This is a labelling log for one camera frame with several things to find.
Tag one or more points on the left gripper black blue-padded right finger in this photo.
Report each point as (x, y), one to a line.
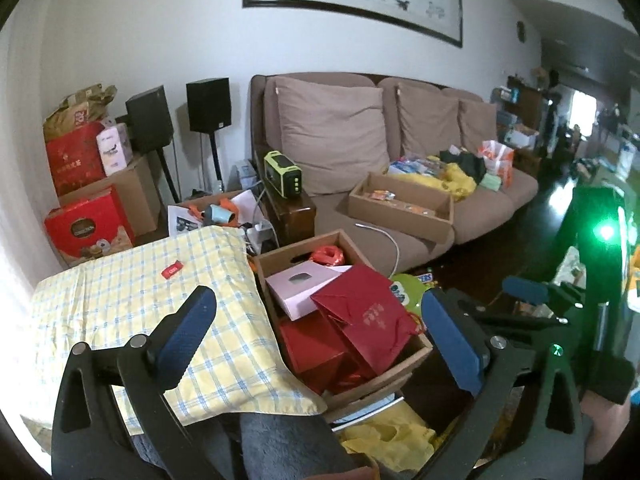
(524, 421)

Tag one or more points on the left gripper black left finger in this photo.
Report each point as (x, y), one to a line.
(90, 439)

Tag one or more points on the cardboard tray box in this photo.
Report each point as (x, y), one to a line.
(348, 402)

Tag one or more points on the dark red paper bags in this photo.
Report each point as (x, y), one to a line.
(367, 316)

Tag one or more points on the red stitched box bag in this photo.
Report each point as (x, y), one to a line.
(318, 356)

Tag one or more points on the pink tissue box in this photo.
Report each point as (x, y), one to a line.
(293, 287)

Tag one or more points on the red plastic twine ball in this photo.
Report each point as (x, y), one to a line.
(328, 255)

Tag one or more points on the person's right hand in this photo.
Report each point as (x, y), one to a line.
(609, 420)

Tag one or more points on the Snickers pack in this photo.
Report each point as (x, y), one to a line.
(426, 278)

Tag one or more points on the green plastic kids case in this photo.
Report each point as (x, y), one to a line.
(409, 290)

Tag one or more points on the small red packet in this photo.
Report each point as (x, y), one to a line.
(172, 270)

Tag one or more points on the grey fuzzy blanket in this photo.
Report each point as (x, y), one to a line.
(262, 446)

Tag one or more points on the orange white paper bag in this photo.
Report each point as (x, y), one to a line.
(499, 160)

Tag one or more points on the cardboard tray on sofa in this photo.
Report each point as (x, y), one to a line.
(406, 207)

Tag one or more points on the yellow plastic bag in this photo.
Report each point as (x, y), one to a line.
(447, 177)

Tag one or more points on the red Collection gift box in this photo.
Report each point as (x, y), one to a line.
(91, 228)

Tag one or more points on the beige cushion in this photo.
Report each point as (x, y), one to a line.
(477, 123)
(428, 121)
(336, 135)

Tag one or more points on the large brown cardboard box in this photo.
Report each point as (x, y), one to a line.
(137, 192)

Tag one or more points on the open box with clutter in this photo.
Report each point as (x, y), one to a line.
(234, 210)

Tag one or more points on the dark wooden sofa armrest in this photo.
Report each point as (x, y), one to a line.
(293, 219)

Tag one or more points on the dark red gift box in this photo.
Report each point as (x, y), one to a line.
(74, 159)

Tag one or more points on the green portable radio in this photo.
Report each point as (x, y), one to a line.
(283, 174)

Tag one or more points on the small pink white box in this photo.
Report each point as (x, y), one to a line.
(114, 148)

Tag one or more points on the brown sofa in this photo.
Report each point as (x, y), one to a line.
(488, 208)

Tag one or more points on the left black speaker on stand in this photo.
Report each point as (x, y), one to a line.
(150, 120)

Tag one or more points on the gold crinkled gift bag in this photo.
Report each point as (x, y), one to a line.
(78, 109)

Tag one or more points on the white sheer curtain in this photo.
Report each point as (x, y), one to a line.
(26, 196)

